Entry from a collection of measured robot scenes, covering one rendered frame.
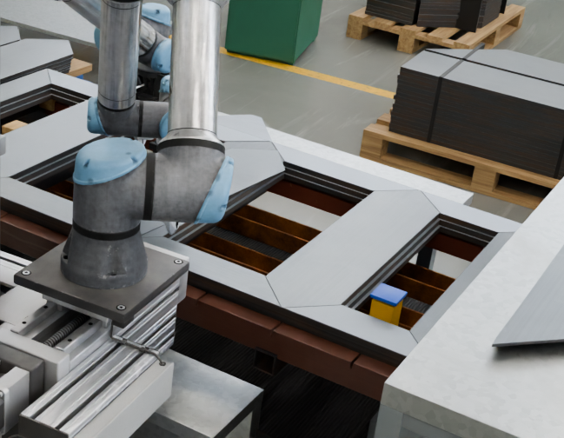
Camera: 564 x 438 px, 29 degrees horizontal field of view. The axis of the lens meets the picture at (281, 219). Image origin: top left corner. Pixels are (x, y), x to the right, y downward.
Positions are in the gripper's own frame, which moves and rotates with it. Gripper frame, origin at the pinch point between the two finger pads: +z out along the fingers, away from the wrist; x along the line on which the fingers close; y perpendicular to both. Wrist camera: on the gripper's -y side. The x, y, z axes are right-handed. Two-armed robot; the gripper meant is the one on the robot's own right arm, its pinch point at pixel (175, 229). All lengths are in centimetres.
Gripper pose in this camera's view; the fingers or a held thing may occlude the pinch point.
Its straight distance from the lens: 245.4
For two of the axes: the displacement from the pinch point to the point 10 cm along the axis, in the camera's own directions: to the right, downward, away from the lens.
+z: -1.2, 8.9, 4.5
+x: -4.8, 3.4, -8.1
